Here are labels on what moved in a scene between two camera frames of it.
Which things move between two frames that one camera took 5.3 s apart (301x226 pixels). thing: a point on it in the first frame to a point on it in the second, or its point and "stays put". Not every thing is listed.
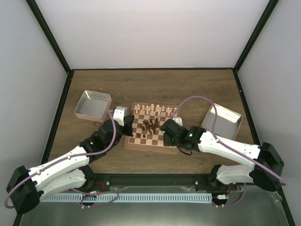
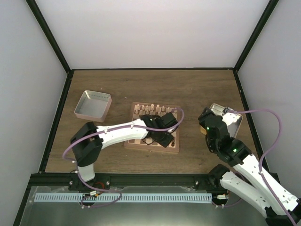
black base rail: [194, 182] stays put
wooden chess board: [148, 119] stays put
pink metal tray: [94, 105] stays put
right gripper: [167, 141] to [203, 116]
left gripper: [127, 120] to [164, 143]
